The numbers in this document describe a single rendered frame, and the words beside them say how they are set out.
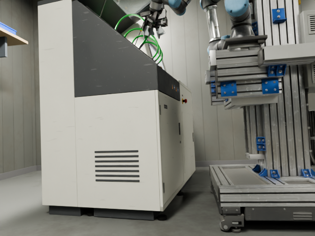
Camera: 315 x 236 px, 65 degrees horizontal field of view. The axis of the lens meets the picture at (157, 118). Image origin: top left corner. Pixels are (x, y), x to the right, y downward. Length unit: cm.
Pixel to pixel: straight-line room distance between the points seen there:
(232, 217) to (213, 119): 231
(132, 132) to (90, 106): 34
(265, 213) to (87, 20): 156
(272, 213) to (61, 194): 128
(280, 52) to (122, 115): 95
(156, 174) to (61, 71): 94
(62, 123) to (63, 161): 26
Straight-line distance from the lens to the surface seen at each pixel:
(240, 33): 155
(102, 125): 161
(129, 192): 158
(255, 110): 174
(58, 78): 183
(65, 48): 184
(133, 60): 157
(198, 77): 363
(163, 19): 195
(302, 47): 147
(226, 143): 359
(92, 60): 171
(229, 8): 147
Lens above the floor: 55
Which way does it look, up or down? 3 degrees up
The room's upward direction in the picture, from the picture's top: 3 degrees counter-clockwise
